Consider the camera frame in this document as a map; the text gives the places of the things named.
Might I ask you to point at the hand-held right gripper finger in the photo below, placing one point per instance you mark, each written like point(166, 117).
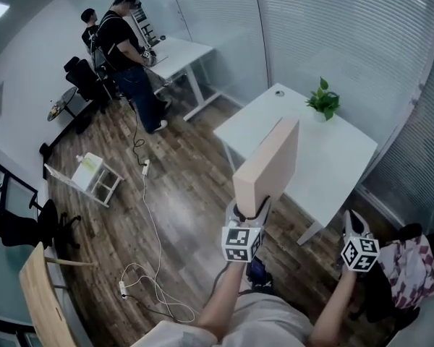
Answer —
point(350, 222)
point(361, 227)

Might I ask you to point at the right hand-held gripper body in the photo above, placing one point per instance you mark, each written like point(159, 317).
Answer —
point(360, 252)

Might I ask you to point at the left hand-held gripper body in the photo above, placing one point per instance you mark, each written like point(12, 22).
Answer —
point(241, 242)

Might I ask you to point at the beige item box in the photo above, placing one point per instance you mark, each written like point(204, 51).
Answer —
point(271, 165)

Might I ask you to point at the person's right forearm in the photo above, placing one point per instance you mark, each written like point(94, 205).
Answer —
point(334, 309)

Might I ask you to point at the person's left forearm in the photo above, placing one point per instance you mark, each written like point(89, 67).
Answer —
point(222, 298)

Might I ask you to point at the pink patterned cloth bag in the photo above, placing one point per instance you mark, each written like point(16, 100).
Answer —
point(407, 269)

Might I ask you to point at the white table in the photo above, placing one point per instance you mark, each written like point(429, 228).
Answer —
point(322, 165)

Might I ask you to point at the person's beige shirt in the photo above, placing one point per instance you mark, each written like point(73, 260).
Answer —
point(260, 324)

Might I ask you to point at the white power strip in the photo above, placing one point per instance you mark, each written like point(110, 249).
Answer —
point(123, 288)
point(145, 166)

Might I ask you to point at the green potted plant white pot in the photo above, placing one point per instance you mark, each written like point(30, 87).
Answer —
point(323, 101)

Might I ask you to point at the small white shelf unit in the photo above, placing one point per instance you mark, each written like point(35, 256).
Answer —
point(90, 174)

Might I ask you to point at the green bottle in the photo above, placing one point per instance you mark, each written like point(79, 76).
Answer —
point(87, 162)

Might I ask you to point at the white desk with white legs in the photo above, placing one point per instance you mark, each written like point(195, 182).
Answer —
point(181, 54)

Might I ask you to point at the black office chair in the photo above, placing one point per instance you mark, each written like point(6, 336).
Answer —
point(87, 78)

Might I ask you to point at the wooden chair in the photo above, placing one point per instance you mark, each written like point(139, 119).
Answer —
point(43, 298)

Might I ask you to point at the round black side table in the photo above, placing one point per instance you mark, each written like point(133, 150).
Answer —
point(63, 103)

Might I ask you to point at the metal shelf rack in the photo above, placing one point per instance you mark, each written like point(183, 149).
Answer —
point(143, 24)

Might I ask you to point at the black swivel chair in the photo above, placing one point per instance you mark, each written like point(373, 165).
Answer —
point(21, 226)

